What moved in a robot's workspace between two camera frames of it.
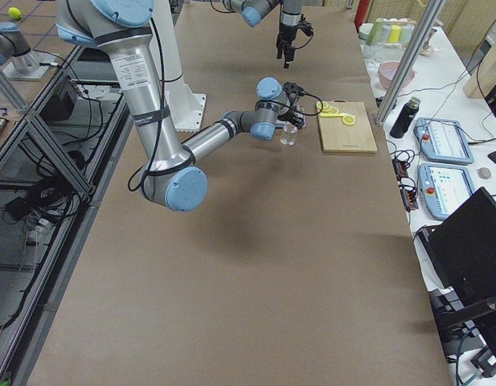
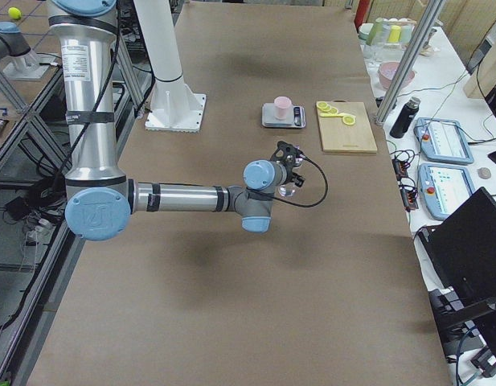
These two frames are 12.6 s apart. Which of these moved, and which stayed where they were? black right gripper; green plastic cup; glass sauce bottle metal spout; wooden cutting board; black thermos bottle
Moved: black right gripper; glass sauce bottle metal spout
Stayed: black thermos bottle; green plastic cup; wooden cutting board
